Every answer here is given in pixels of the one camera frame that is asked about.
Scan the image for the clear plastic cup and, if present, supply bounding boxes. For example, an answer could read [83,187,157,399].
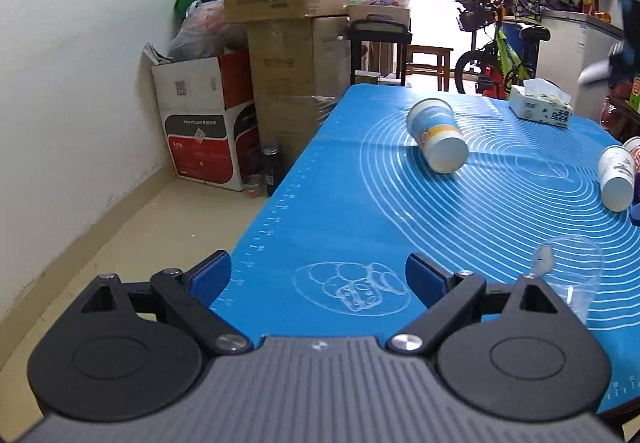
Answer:
[532,235,604,324]

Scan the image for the white blue orange paper cup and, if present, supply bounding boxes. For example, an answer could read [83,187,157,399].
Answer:
[407,98,469,174]

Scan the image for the white printed paper cup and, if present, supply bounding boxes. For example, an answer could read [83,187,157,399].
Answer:
[597,145,636,212]

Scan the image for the purple white tall cup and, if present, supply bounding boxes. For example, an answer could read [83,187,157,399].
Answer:
[623,136,640,204]

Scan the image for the blue silicone baking mat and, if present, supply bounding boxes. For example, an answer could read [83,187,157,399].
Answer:
[212,86,639,411]

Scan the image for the dark bottle on floor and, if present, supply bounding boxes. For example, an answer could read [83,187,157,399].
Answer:
[262,143,285,197]

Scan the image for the white red cardboard box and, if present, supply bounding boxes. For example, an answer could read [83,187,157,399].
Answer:
[143,43,260,190]

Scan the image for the white tissue box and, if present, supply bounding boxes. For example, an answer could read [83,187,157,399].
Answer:
[509,78,573,129]

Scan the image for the wooden stool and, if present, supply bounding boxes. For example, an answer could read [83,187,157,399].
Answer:
[407,44,454,92]

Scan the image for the black bicycle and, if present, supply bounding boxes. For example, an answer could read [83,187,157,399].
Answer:
[454,0,551,100]

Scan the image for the lower brown cardboard box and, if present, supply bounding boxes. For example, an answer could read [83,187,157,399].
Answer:
[246,16,350,168]

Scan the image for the plastic bag with red contents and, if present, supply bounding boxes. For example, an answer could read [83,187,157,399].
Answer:
[168,0,248,62]

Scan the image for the black side table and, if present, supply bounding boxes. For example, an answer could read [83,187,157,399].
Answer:
[348,18,412,86]

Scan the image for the white chest freezer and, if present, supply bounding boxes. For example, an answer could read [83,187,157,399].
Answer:
[537,10,623,122]

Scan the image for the orange drink bottle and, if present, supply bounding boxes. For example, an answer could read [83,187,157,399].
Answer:
[582,0,596,15]

